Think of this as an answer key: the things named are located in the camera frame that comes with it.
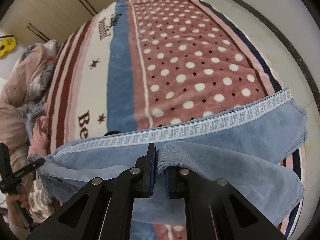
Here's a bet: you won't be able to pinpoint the beige wooden wardrobe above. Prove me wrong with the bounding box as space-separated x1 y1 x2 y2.
1 0 117 46

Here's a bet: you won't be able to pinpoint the person's left hand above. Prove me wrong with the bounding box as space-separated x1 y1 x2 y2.
6 185 30 213

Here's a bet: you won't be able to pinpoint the patterned fleece bed blanket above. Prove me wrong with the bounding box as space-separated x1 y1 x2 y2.
29 0 305 237

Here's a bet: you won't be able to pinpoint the light blue denim pants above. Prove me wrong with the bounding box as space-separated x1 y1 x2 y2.
37 89 308 225

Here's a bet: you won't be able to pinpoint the pink striped duvet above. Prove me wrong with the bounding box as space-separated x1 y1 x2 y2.
1 40 59 154

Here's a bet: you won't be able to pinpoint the yellow guitar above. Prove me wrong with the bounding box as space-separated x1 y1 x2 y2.
0 35 17 59

